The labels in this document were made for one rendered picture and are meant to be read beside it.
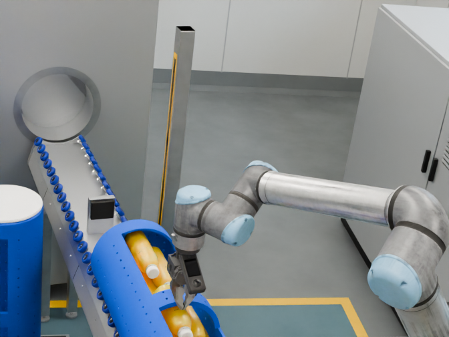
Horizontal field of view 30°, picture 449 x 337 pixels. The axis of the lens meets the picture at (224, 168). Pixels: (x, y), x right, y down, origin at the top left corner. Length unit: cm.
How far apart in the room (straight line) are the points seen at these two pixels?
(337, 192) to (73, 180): 187
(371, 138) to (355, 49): 268
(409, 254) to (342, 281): 317
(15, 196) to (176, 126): 68
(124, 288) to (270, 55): 499
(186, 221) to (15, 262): 117
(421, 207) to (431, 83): 250
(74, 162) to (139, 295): 142
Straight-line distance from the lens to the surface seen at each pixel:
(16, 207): 324
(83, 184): 364
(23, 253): 325
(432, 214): 181
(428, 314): 189
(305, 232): 533
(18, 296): 336
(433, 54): 432
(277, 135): 659
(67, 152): 391
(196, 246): 227
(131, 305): 250
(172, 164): 340
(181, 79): 325
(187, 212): 221
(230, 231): 215
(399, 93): 464
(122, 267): 263
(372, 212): 192
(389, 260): 176
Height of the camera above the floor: 267
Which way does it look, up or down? 27 degrees down
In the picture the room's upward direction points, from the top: 7 degrees clockwise
